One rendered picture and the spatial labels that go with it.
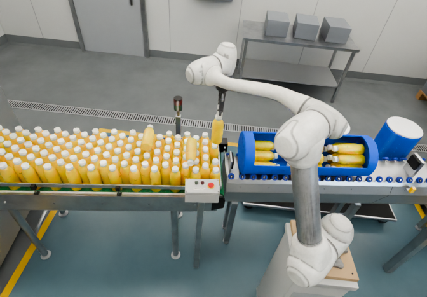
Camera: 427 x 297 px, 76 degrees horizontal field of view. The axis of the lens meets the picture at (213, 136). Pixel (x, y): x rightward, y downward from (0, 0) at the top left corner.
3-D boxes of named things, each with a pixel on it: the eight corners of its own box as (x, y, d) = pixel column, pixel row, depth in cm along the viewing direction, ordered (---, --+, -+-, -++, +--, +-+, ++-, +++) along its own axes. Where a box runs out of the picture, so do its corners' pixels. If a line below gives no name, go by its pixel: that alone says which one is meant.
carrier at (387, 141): (374, 206, 275) (371, 184, 296) (426, 143, 217) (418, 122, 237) (345, 197, 280) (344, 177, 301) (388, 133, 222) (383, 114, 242)
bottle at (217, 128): (211, 144, 171) (213, 121, 159) (210, 137, 176) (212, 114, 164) (222, 144, 172) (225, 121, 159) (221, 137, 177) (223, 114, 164)
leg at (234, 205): (229, 243, 250) (239, 204, 208) (223, 243, 250) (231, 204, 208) (229, 238, 254) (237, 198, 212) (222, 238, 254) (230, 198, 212)
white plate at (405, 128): (427, 141, 216) (426, 142, 217) (419, 121, 236) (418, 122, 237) (389, 132, 221) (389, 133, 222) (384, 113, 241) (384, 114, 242)
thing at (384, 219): (389, 227, 275) (398, 220, 265) (241, 212, 276) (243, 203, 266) (371, 186, 314) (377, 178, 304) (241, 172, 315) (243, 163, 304)
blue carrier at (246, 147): (364, 184, 191) (385, 158, 171) (239, 182, 184) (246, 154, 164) (348, 153, 211) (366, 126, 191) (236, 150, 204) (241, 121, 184)
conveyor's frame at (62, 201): (215, 259, 239) (225, 198, 178) (16, 260, 226) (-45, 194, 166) (213, 211, 274) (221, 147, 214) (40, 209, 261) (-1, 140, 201)
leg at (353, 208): (333, 243, 258) (362, 206, 216) (326, 243, 257) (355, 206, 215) (330, 238, 262) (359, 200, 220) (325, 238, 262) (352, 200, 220)
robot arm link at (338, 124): (318, 91, 112) (300, 101, 105) (359, 113, 103) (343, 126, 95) (307, 116, 121) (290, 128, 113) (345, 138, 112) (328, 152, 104)
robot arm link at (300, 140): (338, 269, 125) (314, 304, 113) (307, 252, 137) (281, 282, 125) (335, 109, 97) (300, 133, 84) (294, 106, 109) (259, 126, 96)
